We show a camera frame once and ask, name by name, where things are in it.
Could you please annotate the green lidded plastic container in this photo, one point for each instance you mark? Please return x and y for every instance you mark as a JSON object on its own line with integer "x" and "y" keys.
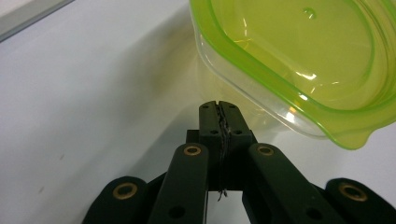
{"x": 299, "y": 56}

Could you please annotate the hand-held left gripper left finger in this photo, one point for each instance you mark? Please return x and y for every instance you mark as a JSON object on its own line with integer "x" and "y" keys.
{"x": 209, "y": 124}

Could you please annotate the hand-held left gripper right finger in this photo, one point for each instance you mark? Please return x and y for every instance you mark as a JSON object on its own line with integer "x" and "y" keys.
{"x": 238, "y": 124}

